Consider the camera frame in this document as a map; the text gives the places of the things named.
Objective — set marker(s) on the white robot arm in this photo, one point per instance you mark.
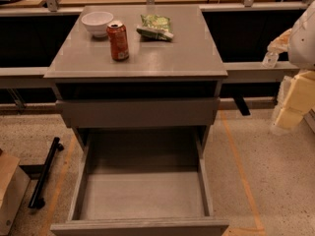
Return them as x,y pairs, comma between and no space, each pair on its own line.
301,46

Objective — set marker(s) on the red coke can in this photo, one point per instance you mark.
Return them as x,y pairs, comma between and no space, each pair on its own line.
117,35

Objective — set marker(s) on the clear sanitizer bottle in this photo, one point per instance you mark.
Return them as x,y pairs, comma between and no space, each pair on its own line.
270,60

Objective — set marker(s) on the white bowl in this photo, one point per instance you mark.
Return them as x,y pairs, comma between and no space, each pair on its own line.
96,23

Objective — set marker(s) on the grey metal rail shelf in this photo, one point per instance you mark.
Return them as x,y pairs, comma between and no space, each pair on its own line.
239,72

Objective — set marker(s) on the black metal bar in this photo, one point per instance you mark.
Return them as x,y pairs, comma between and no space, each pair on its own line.
37,201

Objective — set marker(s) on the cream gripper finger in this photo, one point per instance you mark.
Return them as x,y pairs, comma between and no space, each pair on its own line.
280,44
295,99

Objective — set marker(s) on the closed top drawer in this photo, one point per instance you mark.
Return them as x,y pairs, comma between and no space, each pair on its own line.
138,113

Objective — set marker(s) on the open middle drawer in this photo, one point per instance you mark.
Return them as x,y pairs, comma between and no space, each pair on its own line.
150,182

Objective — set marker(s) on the grey drawer cabinet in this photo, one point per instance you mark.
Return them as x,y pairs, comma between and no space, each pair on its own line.
189,66

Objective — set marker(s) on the wooden box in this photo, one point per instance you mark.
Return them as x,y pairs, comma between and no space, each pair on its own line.
13,184

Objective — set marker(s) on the green chip bag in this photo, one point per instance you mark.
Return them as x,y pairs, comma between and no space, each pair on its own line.
155,27

